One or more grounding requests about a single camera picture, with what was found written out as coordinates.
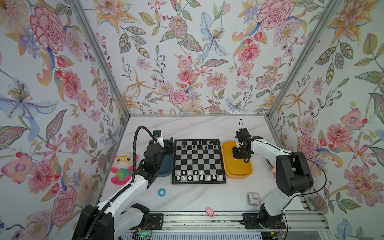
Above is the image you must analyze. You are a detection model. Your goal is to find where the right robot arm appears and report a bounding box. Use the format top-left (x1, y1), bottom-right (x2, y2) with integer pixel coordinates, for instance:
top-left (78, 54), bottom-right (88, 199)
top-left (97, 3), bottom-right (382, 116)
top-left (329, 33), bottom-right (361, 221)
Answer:
top-left (232, 128), bottom-right (314, 228)

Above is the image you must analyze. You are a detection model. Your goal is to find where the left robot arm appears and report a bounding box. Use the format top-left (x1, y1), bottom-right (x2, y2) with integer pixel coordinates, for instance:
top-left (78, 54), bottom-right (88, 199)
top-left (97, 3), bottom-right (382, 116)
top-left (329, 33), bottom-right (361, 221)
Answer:
top-left (72, 139), bottom-right (174, 240)

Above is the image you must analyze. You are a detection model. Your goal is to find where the teal plastic tray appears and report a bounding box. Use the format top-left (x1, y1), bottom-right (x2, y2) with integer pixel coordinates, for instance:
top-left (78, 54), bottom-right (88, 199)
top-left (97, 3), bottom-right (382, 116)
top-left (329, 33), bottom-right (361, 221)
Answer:
top-left (158, 137), bottom-right (175, 177)

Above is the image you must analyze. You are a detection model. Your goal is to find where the yellow plastic tray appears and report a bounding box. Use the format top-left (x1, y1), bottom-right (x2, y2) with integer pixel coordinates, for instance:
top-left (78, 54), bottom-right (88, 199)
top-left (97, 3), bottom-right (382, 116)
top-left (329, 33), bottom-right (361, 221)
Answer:
top-left (222, 141), bottom-right (253, 179)

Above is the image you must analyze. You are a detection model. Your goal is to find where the yellow white plush toy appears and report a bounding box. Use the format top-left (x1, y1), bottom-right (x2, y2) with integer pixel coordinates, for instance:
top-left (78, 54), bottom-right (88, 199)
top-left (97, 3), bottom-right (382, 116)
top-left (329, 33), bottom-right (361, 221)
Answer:
top-left (111, 155), bottom-right (134, 185)

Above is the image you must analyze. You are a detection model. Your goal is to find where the pink plush doll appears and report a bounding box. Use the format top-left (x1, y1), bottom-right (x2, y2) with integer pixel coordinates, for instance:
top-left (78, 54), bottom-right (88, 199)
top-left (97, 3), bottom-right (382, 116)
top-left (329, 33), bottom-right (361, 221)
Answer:
top-left (268, 161), bottom-right (276, 174)

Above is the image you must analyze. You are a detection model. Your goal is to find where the black white chessboard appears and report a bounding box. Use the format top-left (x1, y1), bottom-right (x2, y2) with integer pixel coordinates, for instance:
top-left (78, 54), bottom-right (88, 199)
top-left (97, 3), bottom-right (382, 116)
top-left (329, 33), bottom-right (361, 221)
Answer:
top-left (172, 139), bottom-right (227, 185)

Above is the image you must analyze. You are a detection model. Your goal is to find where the small white clock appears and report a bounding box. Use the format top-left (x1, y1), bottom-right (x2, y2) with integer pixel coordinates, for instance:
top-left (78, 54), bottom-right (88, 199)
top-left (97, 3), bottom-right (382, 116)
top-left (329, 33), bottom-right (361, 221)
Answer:
top-left (247, 192), bottom-right (261, 206)

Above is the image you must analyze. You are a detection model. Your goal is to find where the pink eraser toy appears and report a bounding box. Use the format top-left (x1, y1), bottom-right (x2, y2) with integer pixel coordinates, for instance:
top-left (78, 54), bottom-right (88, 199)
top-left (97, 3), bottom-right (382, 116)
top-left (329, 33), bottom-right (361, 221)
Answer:
top-left (206, 208), bottom-right (215, 218)

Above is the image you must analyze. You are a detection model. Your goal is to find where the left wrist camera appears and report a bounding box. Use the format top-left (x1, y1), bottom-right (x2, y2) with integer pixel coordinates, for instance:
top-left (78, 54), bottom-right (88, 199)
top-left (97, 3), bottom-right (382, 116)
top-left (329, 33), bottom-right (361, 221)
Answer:
top-left (153, 130), bottom-right (165, 149)

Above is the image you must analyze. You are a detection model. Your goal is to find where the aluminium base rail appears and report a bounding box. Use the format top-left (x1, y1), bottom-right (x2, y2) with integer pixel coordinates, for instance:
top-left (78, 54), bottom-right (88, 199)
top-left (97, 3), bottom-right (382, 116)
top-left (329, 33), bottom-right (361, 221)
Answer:
top-left (73, 211), bottom-right (331, 233)

